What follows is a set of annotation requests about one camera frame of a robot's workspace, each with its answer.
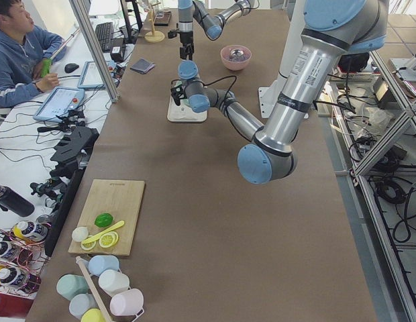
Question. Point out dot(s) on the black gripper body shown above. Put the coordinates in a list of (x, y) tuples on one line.
[(186, 39), (177, 94)]

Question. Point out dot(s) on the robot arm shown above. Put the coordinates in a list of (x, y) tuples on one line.
[(212, 25), (332, 29)]

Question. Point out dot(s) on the cream rabbit tray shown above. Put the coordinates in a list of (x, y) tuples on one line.
[(183, 113)]

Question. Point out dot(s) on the wooden mug stand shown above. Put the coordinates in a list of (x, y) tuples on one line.
[(152, 36)]

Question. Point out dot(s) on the dark wooden box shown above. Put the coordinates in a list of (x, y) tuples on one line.
[(162, 18)]

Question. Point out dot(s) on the grey folded cloth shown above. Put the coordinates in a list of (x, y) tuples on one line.
[(142, 66)]

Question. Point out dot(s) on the pink bowl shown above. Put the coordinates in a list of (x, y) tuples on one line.
[(235, 65)]

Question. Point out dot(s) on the black keyboard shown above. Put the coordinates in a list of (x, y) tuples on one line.
[(104, 34)]

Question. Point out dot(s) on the blue tablet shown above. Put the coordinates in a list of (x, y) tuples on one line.
[(90, 78), (58, 103)]

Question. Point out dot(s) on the black computer mouse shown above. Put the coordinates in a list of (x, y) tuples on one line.
[(70, 67)]

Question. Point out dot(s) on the wooden cutting board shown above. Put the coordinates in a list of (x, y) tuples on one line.
[(121, 199)]

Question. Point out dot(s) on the yellow plastic knife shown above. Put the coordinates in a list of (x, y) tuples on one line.
[(98, 235)]

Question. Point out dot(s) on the green lime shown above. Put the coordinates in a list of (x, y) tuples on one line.
[(103, 220)]

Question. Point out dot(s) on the lemon slice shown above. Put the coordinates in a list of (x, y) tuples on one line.
[(87, 246), (109, 239)]

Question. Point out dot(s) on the seated person in hoodie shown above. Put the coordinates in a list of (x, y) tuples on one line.
[(24, 47)]

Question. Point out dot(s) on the white garlic bulb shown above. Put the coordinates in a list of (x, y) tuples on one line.
[(79, 234)]

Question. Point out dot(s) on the blue mug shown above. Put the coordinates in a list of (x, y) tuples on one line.
[(100, 263)]

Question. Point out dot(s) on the white mug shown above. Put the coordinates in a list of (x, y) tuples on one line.
[(113, 282)]

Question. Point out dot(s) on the black water bottle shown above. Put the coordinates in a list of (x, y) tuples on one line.
[(12, 201)]

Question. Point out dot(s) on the pink mug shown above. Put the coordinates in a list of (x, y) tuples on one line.
[(126, 303)]

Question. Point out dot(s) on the green mug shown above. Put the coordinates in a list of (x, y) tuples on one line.
[(70, 285)]

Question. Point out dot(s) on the grey mug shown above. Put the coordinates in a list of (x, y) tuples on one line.
[(80, 304)]

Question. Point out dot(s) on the yellow mug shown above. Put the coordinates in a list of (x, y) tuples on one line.
[(93, 315)]

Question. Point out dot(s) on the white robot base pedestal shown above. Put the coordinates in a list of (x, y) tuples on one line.
[(295, 62)]

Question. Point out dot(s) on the aluminium frame post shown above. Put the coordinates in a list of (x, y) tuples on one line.
[(81, 15)]

